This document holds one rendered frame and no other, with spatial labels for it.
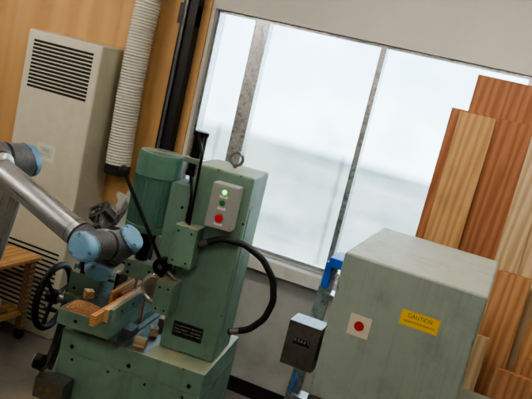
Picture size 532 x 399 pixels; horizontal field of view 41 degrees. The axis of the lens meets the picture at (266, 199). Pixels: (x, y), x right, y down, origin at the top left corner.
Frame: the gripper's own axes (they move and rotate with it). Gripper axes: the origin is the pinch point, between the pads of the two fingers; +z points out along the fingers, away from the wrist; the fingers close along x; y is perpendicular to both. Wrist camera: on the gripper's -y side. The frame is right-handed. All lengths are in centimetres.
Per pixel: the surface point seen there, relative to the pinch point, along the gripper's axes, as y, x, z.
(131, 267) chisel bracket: -31.9, 13.4, -3.1
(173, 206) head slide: -17.4, -14.5, 4.4
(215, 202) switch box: -14.2, -34.1, -6.2
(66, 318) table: -21.6, 31.9, -26.9
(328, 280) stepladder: -101, -44, 16
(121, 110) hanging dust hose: -55, 50, 149
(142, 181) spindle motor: -7.0, -7.1, 11.9
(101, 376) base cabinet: -45, 32, -38
